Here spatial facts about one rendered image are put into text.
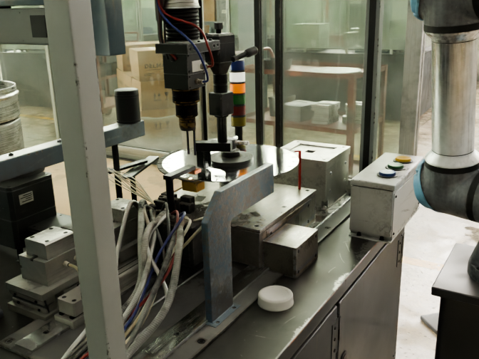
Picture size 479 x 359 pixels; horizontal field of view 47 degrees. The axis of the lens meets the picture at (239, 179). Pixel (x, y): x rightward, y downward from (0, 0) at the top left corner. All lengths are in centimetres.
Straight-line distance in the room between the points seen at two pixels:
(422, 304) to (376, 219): 133
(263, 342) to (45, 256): 44
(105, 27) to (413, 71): 83
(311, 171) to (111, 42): 66
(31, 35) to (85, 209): 80
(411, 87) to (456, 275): 56
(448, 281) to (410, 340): 118
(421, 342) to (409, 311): 23
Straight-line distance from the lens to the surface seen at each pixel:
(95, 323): 77
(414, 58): 159
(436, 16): 116
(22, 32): 146
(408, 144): 163
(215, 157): 134
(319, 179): 153
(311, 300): 114
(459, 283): 126
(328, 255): 132
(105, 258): 72
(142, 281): 100
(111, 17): 118
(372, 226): 140
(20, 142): 171
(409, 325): 252
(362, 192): 138
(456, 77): 119
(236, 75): 159
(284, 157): 137
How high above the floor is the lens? 132
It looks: 18 degrees down
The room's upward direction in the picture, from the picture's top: 2 degrees counter-clockwise
